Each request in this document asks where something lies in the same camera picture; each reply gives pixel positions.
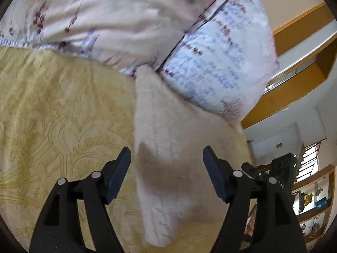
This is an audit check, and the wooden display shelf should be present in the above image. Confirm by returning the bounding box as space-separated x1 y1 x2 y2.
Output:
292 165 335 251

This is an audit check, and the yellow patterned bed sheet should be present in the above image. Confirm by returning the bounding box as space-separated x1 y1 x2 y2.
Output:
1 47 136 250

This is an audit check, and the orange wooden headboard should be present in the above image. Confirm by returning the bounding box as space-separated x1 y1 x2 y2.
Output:
242 2 336 129

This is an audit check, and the white blue floral pillow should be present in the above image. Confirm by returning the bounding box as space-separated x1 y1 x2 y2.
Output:
160 0 279 127

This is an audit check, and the pink floral pillow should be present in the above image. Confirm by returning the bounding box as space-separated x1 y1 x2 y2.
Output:
1 0 226 75

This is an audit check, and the beige cable knit sweater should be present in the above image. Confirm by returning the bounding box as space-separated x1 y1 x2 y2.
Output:
134 66 251 252

